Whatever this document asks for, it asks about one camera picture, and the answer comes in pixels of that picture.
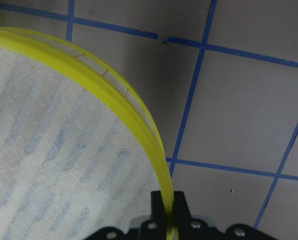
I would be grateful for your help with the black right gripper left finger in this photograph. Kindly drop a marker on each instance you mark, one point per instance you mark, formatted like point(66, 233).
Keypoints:
point(158, 214)

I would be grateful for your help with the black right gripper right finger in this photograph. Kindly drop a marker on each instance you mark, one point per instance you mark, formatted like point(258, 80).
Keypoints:
point(181, 211)

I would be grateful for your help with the yellow steamer tray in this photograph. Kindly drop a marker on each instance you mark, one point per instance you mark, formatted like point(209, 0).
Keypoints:
point(79, 149)

